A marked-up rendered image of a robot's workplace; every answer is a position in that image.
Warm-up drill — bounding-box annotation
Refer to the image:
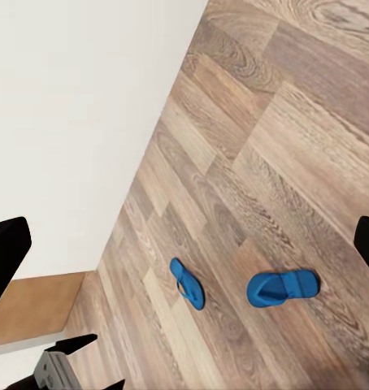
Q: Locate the sandal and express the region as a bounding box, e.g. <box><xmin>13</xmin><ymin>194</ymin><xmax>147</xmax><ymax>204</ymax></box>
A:
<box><xmin>246</xmin><ymin>270</ymin><xmax>320</xmax><ymax>308</ymax></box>
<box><xmin>170</xmin><ymin>258</ymin><xmax>205</xmax><ymax>310</ymax></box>

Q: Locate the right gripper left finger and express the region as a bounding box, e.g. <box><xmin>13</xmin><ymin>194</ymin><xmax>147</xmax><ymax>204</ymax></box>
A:
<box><xmin>0</xmin><ymin>216</ymin><xmax>32</xmax><ymax>297</ymax></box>

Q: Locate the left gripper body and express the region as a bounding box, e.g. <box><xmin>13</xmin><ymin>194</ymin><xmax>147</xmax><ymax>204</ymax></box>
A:
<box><xmin>7</xmin><ymin>346</ymin><xmax>57</xmax><ymax>390</ymax></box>

